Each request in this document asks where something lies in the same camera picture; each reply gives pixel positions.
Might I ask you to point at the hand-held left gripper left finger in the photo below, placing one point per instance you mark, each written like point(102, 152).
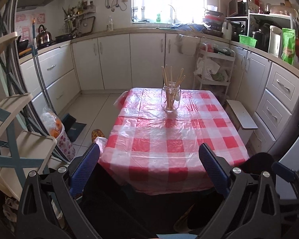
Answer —
point(86, 169)

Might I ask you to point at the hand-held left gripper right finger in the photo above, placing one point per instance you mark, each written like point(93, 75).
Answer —
point(214, 169)

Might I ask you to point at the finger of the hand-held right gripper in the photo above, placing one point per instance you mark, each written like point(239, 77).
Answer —
point(284, 171)

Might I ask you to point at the clear glass jar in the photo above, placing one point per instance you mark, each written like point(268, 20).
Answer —
point(177, 93)

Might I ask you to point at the bundle of wooden chopsticks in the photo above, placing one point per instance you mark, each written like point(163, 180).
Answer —
point(170, 95)

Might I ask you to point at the white door panel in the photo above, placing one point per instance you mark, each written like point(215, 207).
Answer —
point(296, 149)

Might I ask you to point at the floral waste bin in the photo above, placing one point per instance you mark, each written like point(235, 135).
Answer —
point(66, 147)

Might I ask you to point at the patterned house slipper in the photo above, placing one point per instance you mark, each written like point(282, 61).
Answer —
point(97, 134)

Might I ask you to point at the dark floor mat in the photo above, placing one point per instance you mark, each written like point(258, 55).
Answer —
point(74, 128)

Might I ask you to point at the red white checked tablecloth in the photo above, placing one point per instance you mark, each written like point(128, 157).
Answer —
point(169, 149)

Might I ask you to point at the clear bag of oranges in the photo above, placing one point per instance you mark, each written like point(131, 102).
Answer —
point(52, 124)

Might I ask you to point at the white low stool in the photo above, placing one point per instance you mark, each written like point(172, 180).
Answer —
point(243, 115)

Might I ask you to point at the white three-drawer unit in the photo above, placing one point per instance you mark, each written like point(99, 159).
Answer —
point(279, 104)

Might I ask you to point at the beige folding shelf rack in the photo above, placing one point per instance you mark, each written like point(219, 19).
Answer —
point(22, 144)

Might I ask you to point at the white tiered trolley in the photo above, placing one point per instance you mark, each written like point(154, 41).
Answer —
point(206, 83)

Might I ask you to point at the bag of green vegetables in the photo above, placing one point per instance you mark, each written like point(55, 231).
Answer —
point(221, 76)

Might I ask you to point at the white stove drawer cabinet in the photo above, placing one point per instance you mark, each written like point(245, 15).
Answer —
point(54, 79)

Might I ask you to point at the white two-door base cabinet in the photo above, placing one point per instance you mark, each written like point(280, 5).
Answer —
point(251, 77)

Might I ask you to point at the white plastic bag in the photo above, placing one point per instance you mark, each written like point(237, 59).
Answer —
point(205, 68)

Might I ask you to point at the white corner base cabinet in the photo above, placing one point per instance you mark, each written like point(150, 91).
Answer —
point(102, 62)

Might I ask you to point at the dark green vegetables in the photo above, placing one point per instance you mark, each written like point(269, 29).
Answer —
point(223, 50)

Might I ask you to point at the red round fruit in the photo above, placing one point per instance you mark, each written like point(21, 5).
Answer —
point(205, 47)

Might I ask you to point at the green food packet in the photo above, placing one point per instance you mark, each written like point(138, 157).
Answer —
point(288, 46)

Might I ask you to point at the white sink base cabinet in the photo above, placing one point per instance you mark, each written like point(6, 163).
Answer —
point(147, 57)

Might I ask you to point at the white electric kettle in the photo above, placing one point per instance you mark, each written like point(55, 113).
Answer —
point(275, 42)

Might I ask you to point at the white hanging door bag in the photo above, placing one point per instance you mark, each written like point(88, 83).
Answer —
point(181, 43)

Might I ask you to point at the green plastic basket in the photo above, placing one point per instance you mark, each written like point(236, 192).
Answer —
point(248, 41)

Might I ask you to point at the black thermos pot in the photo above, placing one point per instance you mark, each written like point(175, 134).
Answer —
point(260, 38)

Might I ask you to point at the steel whistling kettle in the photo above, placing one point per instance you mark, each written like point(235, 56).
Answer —
point(43, 37)

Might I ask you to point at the white plastic jug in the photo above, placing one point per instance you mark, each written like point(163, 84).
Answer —
point(226, 31)

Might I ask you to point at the black wok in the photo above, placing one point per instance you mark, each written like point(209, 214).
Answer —
point(23, 44)

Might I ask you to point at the beige kitchen countertop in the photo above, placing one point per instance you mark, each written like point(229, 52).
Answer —
point(114, 32)

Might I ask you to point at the black toaster oven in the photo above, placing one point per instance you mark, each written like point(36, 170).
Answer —
point(239, 29)

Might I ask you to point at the blue cloth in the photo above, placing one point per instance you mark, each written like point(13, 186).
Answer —
point(188, 26)

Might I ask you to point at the stack of pots and bowls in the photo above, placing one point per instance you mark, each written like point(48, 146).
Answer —
point(213, 23)

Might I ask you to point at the clear soap bottle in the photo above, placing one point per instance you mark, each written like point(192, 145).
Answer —
point(110, 25)

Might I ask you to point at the curved metal faucet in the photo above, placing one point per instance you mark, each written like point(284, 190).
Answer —
point(175, 13)

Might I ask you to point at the green dish soap bottle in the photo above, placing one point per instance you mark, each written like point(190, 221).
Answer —
point(158, 18)

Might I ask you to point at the clear domed food cover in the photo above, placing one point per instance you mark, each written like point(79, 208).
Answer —
point(282, 10)

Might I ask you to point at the silver microwave oven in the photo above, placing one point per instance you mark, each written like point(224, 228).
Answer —
point(238, 6)

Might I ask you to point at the red cup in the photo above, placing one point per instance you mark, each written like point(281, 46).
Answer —
point(257, 5)

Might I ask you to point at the kitchen window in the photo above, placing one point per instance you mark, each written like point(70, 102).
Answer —
point(168, 0)

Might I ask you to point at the wall utensil rack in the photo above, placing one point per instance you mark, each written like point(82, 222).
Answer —
point(78, 17)

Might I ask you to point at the pink wall stickers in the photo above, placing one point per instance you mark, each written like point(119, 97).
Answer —
point(25, 27)

